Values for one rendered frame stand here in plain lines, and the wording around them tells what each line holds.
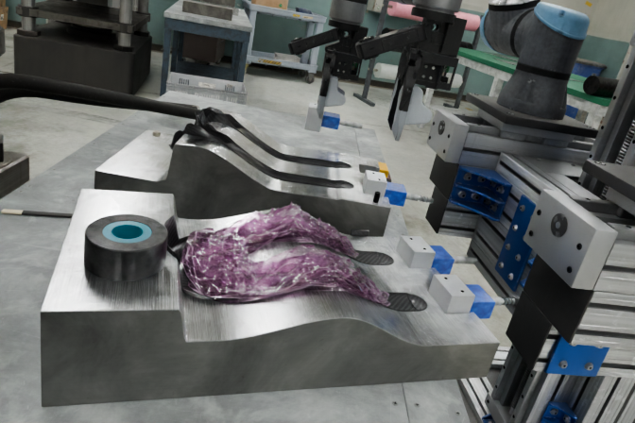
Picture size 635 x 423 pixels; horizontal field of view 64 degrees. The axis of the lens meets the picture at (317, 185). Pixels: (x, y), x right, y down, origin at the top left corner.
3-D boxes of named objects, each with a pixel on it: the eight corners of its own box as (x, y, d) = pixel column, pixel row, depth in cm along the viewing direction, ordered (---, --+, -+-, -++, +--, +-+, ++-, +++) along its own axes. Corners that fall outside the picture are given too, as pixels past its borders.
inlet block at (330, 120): (358, 134, 121) (364, 112, 119) (360, 140, 116) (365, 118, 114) (305, 124, 120) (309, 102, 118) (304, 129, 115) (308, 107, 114)
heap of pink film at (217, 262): (351, 244, 77) (363, 197, 75) (399, 316, 62) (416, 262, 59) (177, 238, 69) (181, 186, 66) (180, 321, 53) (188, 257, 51)
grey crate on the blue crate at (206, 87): (243, 100, 426) (246, 82, 421) (245, 112, 389) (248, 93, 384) (168, 89, 412) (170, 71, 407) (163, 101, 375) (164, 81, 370)
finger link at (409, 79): (409, 111, 80) (420, 56, 79) (400, 109, 80) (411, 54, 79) (403, 112, 85) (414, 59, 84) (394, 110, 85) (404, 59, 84)
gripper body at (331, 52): (356, 84, 110) (368, 27, 106) (318, 76, 110) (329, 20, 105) (355, 78, 117) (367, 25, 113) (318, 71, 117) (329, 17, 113)
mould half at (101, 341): (401, 265, 86) (417, 208, 82) (487, 377, 63) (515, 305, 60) (79, 260, 70) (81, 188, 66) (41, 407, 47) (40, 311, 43)
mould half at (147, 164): (368, 196, 113) (382, 139, 108) (379, 253, 89) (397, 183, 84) (145, 155, 111) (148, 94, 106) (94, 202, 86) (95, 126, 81)
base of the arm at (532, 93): (541, 107, 126) (556, 67, 122) (576, 124, 112) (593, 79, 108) (486, 97, 123) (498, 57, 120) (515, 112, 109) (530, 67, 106)
